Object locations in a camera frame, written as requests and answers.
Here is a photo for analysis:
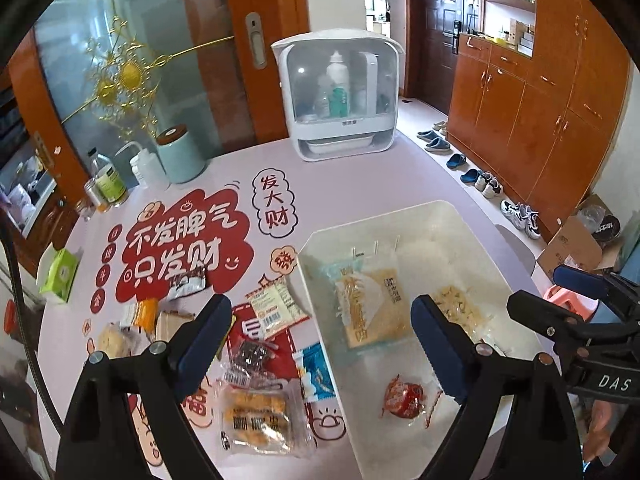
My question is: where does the wooden side cabinet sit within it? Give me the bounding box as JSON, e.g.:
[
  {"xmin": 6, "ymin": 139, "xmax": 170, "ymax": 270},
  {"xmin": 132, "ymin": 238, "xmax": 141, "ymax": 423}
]
[{"xmin": 0, "ymin": 80, "xmax": 81, "ymax": 253}]

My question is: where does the glass bottle green label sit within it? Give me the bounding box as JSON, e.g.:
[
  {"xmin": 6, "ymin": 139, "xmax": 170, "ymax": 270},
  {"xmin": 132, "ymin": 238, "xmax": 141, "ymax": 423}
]
[{"xmin": 89, "ymin": 149, "xmax": 128, "ymax": 206}]

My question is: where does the mint canister wooden lid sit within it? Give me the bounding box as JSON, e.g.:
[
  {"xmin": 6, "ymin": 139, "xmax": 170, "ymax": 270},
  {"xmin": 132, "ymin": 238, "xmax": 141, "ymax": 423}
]
[{"xmin": 155, "ymin": 124, "xmax": 207, "ymax": 185}]

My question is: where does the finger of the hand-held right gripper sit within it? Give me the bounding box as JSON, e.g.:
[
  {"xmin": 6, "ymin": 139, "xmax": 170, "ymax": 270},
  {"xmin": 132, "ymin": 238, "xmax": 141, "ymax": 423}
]
[
  {"xmin": 506, "ymin": 290, "xmax": 593, "ymax": 361},
  {"xmin": 552, "ymin": 264, "xmax": 613, "ymax": 311}
]

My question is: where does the white desktop organiser cabinet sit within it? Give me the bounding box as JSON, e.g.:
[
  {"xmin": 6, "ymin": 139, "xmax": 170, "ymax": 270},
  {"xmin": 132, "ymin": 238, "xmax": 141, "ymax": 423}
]
[{"xmin": 271, "ymin": 30, "xmax": 405, "ymax": 163}]

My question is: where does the tall white bottle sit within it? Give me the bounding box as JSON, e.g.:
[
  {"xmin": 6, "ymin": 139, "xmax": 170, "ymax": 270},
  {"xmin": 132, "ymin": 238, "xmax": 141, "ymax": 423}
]
[{"xmin": 326, "ymin": 51, "xmax": 347, "ymax": 86}]

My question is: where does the dark wooden entrance door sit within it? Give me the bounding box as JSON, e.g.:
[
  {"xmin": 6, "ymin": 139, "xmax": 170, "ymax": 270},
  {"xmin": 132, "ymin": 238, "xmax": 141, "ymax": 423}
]
[{"xmin": 415, "ymin": 0, "xmax": 466, "ymax": 116}]

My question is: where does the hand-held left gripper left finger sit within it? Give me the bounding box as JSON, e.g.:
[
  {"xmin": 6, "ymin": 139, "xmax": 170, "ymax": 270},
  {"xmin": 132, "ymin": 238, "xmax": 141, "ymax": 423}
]
[{"xmin": 55, "ymin": 294, "xmax": 233, "ymax": 480}]

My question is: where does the dark brown snack packet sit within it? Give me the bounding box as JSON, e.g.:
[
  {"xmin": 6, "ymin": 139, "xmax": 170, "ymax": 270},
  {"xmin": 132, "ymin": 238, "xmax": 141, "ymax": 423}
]
[{"xmin": 165, "ymin": 266, "xmax": 208, "ymax": 302}]

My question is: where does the orange white snack packet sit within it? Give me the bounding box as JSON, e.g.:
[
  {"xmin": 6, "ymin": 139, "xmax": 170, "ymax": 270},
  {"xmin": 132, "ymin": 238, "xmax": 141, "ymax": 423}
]
[{"xmin": 120, "ymin": 299, "xmax": 161, "ymax": 333}]

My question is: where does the clear fried snack pack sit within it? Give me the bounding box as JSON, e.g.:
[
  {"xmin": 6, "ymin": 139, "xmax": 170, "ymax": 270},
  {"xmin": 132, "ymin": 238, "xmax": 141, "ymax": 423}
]
[{"xmin": 217, "ymin": 385, "xmax": 316, "ymax": 458}]

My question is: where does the yellow cracker packet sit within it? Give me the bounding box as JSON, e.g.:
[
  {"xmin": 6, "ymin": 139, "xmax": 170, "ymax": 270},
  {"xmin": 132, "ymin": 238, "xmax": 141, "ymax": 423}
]
[{"xmin": 325, "ymin": 255, "xmax": 416, "ymax": 351}]

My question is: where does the blue snack packet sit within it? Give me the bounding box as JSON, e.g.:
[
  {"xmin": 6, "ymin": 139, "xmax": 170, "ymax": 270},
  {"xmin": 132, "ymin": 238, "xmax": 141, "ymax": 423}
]
[{"xmin": 299, "ymin": 342, "xmax": 337, "ymax": 403}]

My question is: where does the white plastic bin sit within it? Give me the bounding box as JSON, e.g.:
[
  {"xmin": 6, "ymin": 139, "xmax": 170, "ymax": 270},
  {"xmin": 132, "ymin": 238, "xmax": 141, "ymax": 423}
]
[{"xmin": 297, "ymin": 200, "xmax": 546, "ymax": 480}]

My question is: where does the gold door ornament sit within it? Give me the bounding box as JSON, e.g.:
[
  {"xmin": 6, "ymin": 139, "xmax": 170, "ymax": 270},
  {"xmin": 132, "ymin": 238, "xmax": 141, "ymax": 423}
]
[{"xmin": 60, "ymin": 15, "xmax": 236, "ymax": 136}]

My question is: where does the green tissue box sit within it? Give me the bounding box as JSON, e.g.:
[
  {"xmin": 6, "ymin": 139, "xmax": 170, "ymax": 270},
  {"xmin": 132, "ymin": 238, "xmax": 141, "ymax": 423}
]
[{"xmin": 36, "ymin": 247, "xmax": 83, "ymax": 303}]

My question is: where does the white red label packet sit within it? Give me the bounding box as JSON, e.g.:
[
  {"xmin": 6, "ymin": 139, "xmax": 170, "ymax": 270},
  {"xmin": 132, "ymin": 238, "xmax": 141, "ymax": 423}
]
[{"xmin": 245, "ymin": 277, "xmax": 311, "ymax": 341}]

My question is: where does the red round wrapped snack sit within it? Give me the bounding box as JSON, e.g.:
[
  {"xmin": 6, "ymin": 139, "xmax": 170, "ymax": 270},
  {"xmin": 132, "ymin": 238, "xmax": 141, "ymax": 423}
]
[{"xmin": 382, "ymin": 374, "xmax": 441, "ymax": 428}]

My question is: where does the glass sliding door wooden frame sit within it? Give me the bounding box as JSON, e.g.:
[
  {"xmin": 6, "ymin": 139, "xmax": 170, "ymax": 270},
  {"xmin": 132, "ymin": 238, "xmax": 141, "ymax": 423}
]
[{"xmin": 10, "ymin": 0, "xmax": 313, "ymax": 201}]

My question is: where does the person's right hand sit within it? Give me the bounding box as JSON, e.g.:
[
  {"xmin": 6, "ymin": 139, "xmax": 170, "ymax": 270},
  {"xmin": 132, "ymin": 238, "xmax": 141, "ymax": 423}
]
[{"xmin": 582, "ymin": 397, "xmax": 626, "ymax": 466}]

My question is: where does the clear pale biscuit packet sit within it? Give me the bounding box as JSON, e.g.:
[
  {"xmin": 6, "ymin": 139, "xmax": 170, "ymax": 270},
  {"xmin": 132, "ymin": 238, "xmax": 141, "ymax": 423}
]
[{"xmin": 430, "ymin": 282, "xmax": 488, "ymax": 346}]

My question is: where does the cardboard box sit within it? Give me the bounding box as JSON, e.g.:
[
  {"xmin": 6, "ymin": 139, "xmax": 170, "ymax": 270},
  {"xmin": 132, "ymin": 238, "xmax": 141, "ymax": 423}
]
[{"xmin": 537, "ymin": 192, "xmax": 626, "ymax": 286}]

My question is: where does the beige snack packet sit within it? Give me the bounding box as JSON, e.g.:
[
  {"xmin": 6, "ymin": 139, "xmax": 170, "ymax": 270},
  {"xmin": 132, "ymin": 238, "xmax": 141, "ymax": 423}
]
[{"xmin": 155, "ymin": 310, "xmax": 196, "ymax": 346}]

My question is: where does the teal tube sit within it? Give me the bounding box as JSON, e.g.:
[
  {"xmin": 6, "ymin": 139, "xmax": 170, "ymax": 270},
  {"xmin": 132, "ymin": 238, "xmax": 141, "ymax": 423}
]
[{"xmin": 330, "ymin": 85, "xmax": 351, "ymax": 117}]

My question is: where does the clear dark snack packet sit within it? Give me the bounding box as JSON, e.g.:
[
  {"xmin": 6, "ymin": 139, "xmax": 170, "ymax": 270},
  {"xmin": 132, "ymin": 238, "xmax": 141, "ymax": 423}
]
[{"xmin": 220, "ymin": 337, "xmax": 281, "ymax": 388}]

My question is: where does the white plastic jug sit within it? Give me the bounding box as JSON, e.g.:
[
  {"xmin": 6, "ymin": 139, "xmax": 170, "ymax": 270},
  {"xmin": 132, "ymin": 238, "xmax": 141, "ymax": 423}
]
[{"xmin": 114, "ymin": 141, "xmax": 168, "ymax": 190}]

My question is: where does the wooden wall cabinet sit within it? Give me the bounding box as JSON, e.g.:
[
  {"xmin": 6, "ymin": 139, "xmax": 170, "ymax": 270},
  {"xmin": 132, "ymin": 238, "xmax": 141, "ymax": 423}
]
[{"xmin": 446, "ymin": 0, "xmax": 632, "ymax": 242}]

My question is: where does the white patterned sneaker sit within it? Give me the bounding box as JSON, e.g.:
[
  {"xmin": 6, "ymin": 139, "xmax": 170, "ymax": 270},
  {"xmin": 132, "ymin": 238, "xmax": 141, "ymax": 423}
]
[
  {"xmin": 517, "ymin": 207, "xmax": 543, "ymax": 241},
  {"xmin": 501, "ymin": 200, "xmax": 528, "ymax": 223}
]

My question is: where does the clear round bun packet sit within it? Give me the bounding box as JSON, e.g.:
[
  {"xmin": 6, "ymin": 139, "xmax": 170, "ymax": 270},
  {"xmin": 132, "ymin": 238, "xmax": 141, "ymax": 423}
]
[{"xmin": 95, "ymin": 322, "xmax": 151, "ymax": 361}]

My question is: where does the silver door handle plate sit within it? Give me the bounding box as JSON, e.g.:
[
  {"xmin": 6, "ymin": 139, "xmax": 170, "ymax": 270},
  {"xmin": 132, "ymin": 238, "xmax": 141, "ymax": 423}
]
[{"xmin": 245, "ymin": 12, "xmax": 268, "ymax": 68}]

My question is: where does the small orange filled jar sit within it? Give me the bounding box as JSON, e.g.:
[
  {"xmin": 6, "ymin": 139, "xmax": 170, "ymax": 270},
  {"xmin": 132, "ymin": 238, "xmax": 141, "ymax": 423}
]
[{"xmin": 84, "ymin": 180, "xmax": 108, "ymax": 212}]

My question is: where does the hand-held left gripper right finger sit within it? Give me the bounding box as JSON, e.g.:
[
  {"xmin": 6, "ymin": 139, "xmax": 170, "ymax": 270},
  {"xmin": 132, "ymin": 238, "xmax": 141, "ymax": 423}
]
[{"xmin": 410, "ymin": 294, "xmax": 586, "ymax": 480}]

